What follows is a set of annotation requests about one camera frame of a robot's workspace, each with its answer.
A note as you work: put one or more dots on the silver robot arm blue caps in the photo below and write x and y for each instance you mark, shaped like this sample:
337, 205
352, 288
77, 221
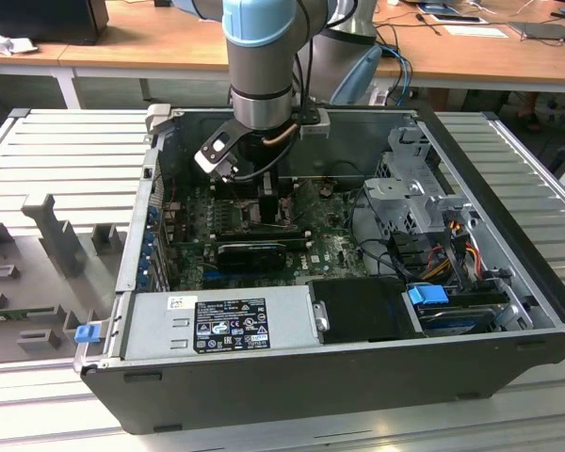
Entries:
259, 70

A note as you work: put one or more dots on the CPU socket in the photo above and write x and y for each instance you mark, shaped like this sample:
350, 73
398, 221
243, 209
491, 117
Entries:
248, 214

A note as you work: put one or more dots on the black RAM slot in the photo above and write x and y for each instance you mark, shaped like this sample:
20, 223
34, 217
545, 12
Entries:
235, 234
296, 242

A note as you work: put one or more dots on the black RAM stick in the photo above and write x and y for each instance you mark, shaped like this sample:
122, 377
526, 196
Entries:
287, 185

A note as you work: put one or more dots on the black graphics card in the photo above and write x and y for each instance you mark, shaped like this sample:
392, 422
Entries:
249, 258

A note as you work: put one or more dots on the green motherboard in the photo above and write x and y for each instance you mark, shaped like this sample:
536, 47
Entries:
329, 245

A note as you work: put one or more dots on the silver metal drive cage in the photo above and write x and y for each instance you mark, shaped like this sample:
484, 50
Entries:
395, 193

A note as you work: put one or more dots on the black plastic shroud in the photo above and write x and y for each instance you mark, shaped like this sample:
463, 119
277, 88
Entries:
362, 308

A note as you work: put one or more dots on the grey power supply black label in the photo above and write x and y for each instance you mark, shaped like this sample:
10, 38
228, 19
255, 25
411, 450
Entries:
160, 329

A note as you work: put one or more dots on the hard disk in blue carrier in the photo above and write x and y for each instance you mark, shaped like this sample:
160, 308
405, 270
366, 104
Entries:
426, 296

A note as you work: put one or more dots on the black open PC case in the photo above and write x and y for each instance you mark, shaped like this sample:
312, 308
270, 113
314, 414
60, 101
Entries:
311, 391

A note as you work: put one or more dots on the blue plastic case latch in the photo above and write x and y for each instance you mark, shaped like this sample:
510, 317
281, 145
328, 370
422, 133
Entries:
87, 334

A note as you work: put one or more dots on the grey parts rack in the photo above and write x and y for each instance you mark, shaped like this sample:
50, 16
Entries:
42, 282

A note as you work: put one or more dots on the dark phone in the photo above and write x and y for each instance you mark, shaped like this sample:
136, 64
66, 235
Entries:
454, 18

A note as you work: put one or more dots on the long white paper sheet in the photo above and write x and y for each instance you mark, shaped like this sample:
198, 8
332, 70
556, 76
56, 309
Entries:
475, 31

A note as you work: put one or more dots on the seated person's legs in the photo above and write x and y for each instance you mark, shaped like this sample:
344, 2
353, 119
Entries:
530, 120

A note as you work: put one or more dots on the green RAM stick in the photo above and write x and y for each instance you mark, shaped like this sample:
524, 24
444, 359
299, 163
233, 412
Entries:
9, 315

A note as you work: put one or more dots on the large black box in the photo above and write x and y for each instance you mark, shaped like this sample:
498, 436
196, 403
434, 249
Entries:
42, 19

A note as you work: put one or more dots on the crumpled white paper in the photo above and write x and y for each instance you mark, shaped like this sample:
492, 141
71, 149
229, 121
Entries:
9, 44

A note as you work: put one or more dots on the black flat tablet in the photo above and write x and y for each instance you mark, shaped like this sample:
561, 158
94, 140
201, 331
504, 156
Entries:
544, 31

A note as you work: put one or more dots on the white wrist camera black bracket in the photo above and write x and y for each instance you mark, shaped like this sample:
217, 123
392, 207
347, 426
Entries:
214, 157

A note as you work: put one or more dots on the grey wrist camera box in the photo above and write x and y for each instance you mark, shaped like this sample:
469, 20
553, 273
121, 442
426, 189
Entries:
315, 125

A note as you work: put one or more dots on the wooden desk white frame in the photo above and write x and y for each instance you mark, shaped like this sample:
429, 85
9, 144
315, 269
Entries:
23, 61
169, 47

